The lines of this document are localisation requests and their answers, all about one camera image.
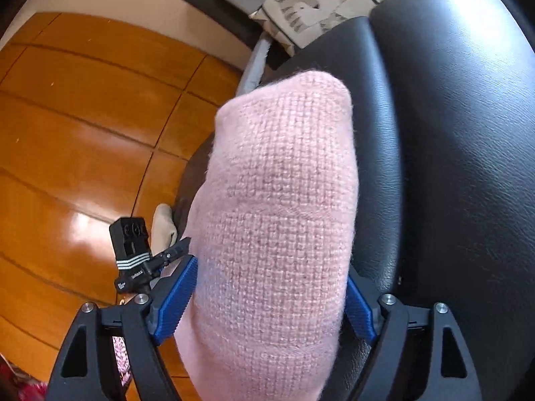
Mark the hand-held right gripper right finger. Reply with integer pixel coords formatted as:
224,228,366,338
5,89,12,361
345,265,483,401

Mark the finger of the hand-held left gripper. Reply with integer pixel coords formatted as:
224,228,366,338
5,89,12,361
148,237,192,270

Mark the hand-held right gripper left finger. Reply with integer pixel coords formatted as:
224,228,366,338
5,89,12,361
48,255,199,401

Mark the pink knit sweater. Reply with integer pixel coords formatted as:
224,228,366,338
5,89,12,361
173,70,360,401

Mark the beige cloth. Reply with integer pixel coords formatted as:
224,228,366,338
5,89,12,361
151,203,180,251

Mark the person's red clothing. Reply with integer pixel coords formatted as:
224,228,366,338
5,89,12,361
0,355,48,401

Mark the black leather bench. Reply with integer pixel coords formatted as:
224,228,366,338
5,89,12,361
176,0,535,401

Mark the tiger print cushion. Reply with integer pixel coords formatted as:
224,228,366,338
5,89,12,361
248,0,404,48

